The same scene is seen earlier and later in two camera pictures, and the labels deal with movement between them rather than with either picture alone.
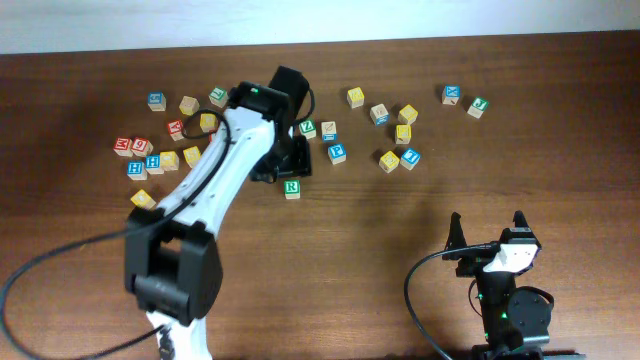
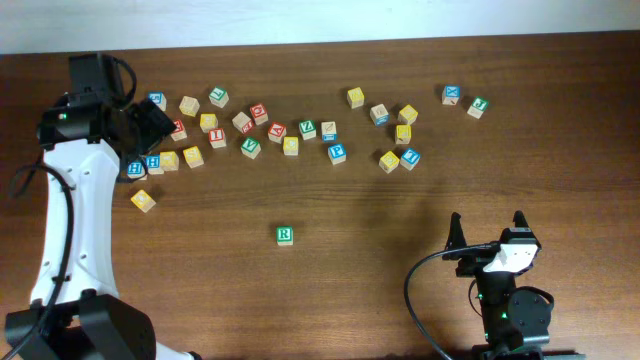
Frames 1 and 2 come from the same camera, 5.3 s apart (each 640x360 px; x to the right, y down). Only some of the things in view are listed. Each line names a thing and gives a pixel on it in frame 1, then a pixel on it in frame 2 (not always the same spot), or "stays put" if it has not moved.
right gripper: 469,265 stays put
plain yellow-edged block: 189,105 stays put
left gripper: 302,167 → 155,123
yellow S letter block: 192,155 stays put
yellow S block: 408,114 stays put
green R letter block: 292,189 → 284,236
